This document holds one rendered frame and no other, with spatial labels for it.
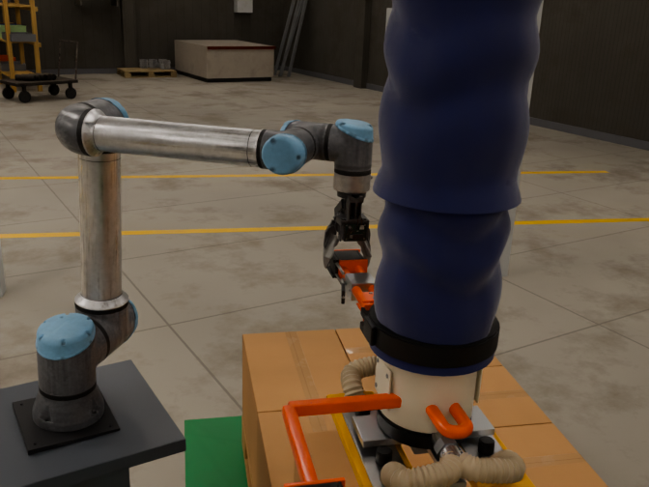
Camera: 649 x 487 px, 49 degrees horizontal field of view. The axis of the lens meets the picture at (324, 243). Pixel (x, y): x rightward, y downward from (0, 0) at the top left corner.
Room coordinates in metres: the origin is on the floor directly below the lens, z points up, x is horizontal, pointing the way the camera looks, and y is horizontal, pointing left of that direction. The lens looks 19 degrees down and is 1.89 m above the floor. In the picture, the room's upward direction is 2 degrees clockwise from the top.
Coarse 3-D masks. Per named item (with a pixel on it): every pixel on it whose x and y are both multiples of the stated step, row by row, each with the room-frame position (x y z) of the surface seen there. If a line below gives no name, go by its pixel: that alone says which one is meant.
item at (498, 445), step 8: (464, 440) 1.11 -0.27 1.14; (472, 440) 1.11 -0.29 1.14; (480, 440) 1.07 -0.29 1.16; (488, 440) 1.07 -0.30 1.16; (496, 440) 1.12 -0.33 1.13; (464, 448) 1.08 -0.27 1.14; (472, 448) 1.08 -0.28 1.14; (480, 448) 1.07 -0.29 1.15; (488, 448) 1.06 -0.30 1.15; (496, 448) 1.08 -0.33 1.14; (504, 448) 1.09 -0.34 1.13; (480, 456) 1.06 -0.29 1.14; (488, 456) 1.06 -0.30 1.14; (472, 480) 1.00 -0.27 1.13; (528, 480) 1.01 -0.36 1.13
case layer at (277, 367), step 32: (256, 352) 2.52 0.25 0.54; (288, 352) 2.53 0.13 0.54; (320, 352) 2.54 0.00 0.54; (352, 352) 2.55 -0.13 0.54; (256, 384) 2.28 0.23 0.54; (288, 384) 2.28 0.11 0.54; (320, 384) 2.29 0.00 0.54; (512, 384) 2.35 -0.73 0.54; (256, 416) 2.12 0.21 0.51; (320, 416) 2.08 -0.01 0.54; (512, 416) 2.12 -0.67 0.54; (544, 416) 2.13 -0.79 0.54; (256, 448) 2.11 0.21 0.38; (288, 448) 1.89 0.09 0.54; (512, 448) 1.94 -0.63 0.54; (544, 448) 1.95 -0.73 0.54; (256, 480) 2.10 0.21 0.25; (288, 480) 1.74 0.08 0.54; (544, 480) 1.78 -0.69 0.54; (576, 480) 1.79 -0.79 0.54
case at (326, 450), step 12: (312, 432) 1.39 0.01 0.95; (324, 432) 1.39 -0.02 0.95; (336, 432) 1.39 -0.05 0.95; (312, 444) 1.34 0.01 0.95; (324, 444) 1.34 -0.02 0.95; (336, 444) 1.35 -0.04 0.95; (312, 456) 1.30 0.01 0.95; (324, 456) 1.30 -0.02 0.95; (336, 456) 1.30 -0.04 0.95; (408, 456) 1.31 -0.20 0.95; (420, 456) 1.32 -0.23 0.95; (324, 468) 1.26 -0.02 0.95; (336, 468) 1.26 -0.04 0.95; (348, 468) 1.26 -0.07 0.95; (348, 480) 1.22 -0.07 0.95
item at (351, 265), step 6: (336, 252) 1.72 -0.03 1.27; (342, 252) 1.72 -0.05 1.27; (348, 252) 1.72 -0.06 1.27; (354, 252) 1.72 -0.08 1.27; (342, 258) 1.68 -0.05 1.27; (348, 258) 1.68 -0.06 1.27; (354, 258) 1.68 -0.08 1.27; (360, 258) 1.68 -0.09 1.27; (342, 264) 1.66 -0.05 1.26; (348, 264) 1.66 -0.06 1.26; (354, 264) 1.67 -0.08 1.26; (360, 264) 1.67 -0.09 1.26; (366, 264) 1.67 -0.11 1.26; (366, 270) 1.67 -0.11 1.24
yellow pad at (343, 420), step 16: (336, 416) 1.17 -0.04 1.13; (352, 416) 1.17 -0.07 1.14; (352, 432) 1.12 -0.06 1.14; (352, 448) 1.07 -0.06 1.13; (368, 448) 1.07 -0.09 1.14; (384, 448) 1.04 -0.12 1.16; (400, 448) 1.08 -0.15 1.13; (352, 464) 1.04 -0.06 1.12; (368, 464) 1.03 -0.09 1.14; (384, 464) 1.02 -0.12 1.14; (368, 480) 0.99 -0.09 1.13
